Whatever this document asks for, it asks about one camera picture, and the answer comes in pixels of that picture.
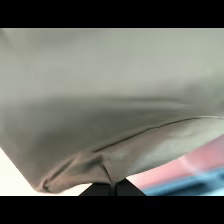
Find brown garment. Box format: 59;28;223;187
0;28;224;195

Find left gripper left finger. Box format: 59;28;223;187
78;181;115;197

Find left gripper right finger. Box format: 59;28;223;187
114;177;147;197

